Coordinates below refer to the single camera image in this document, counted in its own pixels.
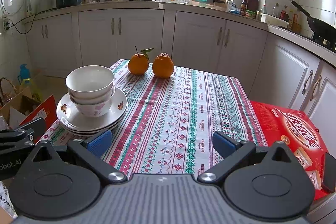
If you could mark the blue toy bottle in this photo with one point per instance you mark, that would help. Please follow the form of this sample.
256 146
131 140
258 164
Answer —
24 74

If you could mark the dark sauce bottle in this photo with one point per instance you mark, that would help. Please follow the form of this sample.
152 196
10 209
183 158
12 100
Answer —
244 7

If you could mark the white power strip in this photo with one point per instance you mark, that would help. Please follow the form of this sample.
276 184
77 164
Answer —
5 24

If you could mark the knife block with knives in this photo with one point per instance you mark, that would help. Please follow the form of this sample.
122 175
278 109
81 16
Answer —
253 3

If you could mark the bumpy orange without leaf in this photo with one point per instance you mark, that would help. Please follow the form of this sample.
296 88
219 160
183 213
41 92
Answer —
162 66

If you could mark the brown cardboard box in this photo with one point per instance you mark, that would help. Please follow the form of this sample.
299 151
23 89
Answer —
15 106

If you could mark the black smartphone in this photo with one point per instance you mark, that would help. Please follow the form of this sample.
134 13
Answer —
329 174

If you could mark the clear plastic bottle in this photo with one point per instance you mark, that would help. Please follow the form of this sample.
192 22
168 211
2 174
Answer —
275 11

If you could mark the blue plastic bag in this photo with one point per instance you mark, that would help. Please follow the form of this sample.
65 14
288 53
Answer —
233 8

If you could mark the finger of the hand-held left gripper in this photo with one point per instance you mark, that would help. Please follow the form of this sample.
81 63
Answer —
36 125

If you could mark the white plastic bag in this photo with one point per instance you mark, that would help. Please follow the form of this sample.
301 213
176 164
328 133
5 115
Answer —
6 200

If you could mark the green tin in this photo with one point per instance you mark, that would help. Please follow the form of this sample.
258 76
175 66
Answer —
250 14

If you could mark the white pink-flower bowl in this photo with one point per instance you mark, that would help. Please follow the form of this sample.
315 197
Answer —
74 99
89 77
92 109

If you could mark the gas stove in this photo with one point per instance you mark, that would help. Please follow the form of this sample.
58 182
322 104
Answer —
324 43

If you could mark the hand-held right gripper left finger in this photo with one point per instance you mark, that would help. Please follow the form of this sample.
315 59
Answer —
101 144

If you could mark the white kitchen cabinets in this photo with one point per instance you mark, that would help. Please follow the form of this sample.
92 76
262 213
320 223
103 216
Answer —
194 35

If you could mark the black wok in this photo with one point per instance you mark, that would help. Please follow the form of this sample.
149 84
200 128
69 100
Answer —
323 28

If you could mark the white plastic tray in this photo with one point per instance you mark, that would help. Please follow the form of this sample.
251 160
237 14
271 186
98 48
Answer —
274 20

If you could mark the white flower-print plate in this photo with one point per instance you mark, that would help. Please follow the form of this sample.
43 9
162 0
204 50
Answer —
84 130
86 133

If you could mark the patterned tablecloth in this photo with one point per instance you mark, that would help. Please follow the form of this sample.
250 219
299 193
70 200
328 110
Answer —
183 121

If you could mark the white plate with dirt spot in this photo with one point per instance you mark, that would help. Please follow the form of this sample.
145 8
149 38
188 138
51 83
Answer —
78 121

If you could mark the orange with green leaf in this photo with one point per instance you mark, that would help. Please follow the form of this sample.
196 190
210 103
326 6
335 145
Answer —
137 65

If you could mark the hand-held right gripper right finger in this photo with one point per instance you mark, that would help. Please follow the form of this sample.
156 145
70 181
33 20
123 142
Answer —
223 145

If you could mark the red printed gift box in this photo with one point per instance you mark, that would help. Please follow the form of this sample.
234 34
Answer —
288 129

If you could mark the grey kitchen countertop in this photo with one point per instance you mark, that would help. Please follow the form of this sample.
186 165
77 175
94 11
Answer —
183 5

